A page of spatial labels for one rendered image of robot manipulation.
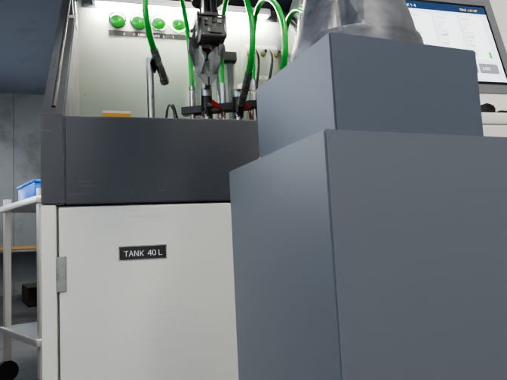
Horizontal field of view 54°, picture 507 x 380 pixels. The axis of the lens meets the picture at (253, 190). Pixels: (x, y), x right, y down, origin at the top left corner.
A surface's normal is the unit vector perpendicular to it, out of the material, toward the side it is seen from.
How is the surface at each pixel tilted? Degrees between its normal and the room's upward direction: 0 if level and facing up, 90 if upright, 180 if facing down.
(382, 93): 90
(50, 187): 90
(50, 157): 90
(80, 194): 90
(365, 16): 73
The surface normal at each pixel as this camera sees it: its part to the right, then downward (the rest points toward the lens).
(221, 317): 0.28, -0.11
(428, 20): 0.25, -0.35
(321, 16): -0.64, -0.34
